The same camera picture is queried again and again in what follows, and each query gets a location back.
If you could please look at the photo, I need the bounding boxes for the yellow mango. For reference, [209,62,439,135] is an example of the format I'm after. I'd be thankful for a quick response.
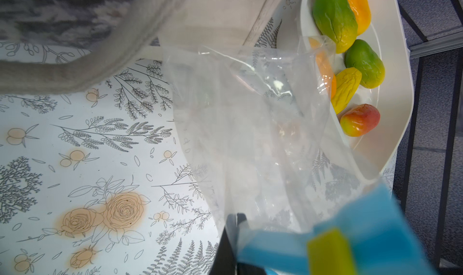
[331,67,362,114]

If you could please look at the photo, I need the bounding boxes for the green mango near tote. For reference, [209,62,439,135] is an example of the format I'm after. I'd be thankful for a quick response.
[312,0,358,54]

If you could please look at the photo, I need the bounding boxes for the clear zip-top bag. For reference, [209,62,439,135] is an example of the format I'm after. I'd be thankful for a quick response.
[160,36,438,275]

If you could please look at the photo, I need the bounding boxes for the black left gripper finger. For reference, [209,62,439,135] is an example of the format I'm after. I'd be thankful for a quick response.
[209,213,247,275]

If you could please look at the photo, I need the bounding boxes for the red mango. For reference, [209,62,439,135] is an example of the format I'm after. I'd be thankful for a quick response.
[340,104,381,137]

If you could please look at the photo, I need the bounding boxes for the beige canvas tote bag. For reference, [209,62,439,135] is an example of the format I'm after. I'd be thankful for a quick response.
[1,0,281,94]

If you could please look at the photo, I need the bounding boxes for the orange mango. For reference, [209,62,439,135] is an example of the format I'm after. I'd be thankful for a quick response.
[348,0,371,36]
[308,37,336,99]

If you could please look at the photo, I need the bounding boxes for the floral table mat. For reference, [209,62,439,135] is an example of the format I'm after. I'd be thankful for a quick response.
[1,0,292,275]

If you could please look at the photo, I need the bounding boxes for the green mango at right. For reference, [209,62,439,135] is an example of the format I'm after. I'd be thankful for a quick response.
[344,40,385,89]

